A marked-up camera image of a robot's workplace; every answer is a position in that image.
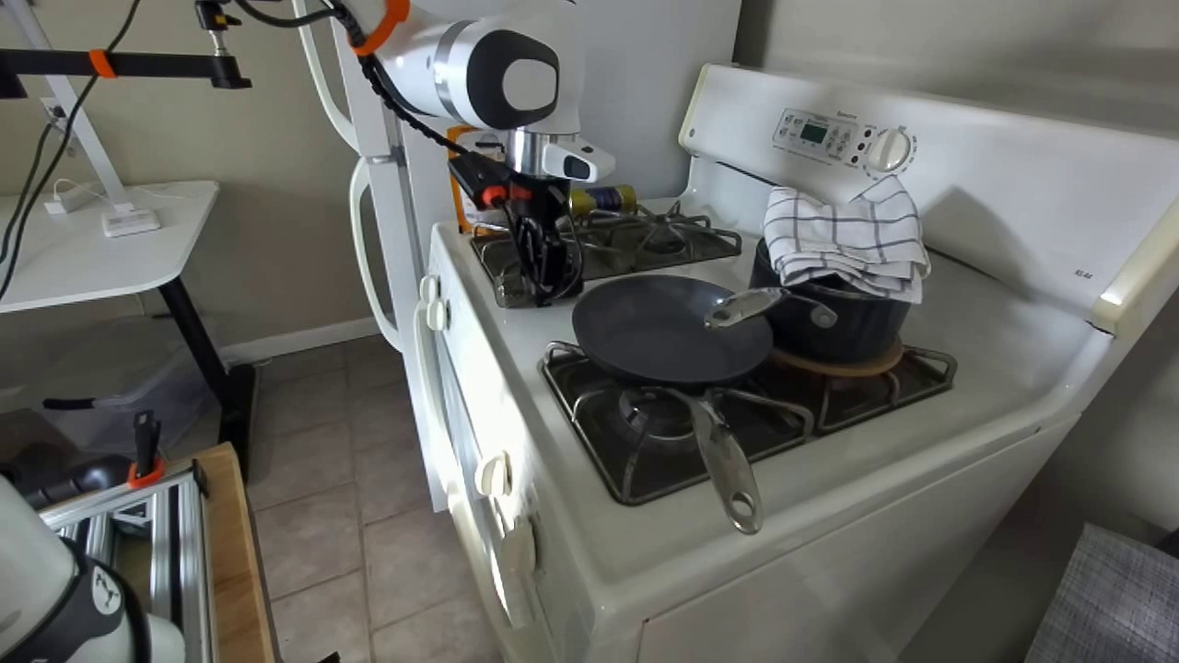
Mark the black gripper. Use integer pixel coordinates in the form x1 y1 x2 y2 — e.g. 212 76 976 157
453 153 591 303

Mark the black frying pan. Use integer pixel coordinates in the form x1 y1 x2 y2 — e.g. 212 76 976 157
569 271 780 539

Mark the yellow blue can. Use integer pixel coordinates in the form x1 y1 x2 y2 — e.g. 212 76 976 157
566 182 644 220

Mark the black grate without pans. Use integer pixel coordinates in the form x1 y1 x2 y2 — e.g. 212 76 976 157
473 211 750 309

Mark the white stove knob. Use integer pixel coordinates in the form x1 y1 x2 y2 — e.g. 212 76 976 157
414 271 453 335
476 449 526 507

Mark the black grate under pans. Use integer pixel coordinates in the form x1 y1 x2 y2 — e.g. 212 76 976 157
540 335 962 507

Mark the dark saucepan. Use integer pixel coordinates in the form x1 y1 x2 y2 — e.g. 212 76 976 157
702 237 913 367

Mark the round cork trivet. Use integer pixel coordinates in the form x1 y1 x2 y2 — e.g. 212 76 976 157
772 339 911 383

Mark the white timer dial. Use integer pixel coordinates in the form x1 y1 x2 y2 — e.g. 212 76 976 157
863 120 918 177

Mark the white stand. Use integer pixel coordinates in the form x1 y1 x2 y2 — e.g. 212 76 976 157
5 0 161 238

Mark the black horizontal bar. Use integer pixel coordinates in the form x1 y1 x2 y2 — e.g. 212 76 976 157
0 47 254 99

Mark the black orange clamp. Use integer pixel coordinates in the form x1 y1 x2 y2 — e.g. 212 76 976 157
126 404 173 492

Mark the wooden board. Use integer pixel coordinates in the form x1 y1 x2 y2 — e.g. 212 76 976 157
193 441 282 663

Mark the white table with black leg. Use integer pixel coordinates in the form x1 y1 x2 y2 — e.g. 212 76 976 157
0 177 257 481

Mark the white gas stove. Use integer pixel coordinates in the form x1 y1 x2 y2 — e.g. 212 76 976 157
410 58 1179 663

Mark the grey checkered cloth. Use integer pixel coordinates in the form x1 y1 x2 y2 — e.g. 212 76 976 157
1026 524 1179 663

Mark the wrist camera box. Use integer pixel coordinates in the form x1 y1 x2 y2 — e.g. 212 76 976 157
530 136 621 188

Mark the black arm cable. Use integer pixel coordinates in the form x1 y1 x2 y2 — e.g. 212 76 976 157
234 0 546 199

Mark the aluminium profile frame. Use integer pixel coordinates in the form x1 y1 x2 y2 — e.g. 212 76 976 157
41 464 220 663

